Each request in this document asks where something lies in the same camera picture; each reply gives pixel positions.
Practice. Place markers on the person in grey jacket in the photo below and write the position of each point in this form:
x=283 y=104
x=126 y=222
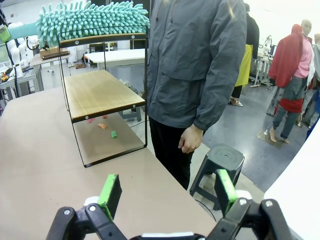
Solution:
x=187 y=62

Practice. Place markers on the white mannequin bust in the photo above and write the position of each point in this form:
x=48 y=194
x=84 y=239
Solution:
x=13 y=50

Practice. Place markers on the small white desk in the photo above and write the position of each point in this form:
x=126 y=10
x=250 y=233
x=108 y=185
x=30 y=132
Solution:
x=50 y=63

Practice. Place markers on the two-tier wooden shelf black frame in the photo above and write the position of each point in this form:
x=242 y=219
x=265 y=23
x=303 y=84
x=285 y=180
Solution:
x=100 y=90

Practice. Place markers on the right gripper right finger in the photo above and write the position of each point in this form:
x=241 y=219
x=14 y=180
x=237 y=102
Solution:
x=250 y=220

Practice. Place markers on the black plastic stool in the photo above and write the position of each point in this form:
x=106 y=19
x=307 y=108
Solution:
x=225 y=157

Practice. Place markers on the large white table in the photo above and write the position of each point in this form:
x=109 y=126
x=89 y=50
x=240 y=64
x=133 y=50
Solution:
x=300 y=195

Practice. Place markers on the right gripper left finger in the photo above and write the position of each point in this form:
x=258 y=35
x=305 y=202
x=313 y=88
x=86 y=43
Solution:
x=100 y=220

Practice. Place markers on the person's left hand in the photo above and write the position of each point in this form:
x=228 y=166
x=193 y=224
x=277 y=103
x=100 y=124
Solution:
x=191 y=138

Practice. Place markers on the teal microfiber duster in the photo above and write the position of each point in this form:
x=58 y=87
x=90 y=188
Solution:
x=95 y=20

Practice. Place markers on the mannequin in red clothes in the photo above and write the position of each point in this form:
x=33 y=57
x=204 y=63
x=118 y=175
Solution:
x=287 y=62

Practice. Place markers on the grey aluminium frame cart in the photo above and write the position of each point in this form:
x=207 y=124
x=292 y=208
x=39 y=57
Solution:
x=25 y=80

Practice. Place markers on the mannequin base plate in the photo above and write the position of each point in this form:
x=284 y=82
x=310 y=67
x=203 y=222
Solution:
x=265 y=136

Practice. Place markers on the person's left forearm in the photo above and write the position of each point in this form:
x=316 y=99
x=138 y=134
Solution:
x=220 y=100

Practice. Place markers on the wooden box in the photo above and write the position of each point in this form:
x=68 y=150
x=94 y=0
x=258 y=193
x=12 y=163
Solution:
x=53 y=53

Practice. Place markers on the finger of the green-padded left gripper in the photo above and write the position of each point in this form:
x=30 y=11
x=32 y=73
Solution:
x=5 y=33

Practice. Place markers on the person in yellow apron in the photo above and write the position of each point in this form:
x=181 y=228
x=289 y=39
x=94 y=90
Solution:
x=243 y=65

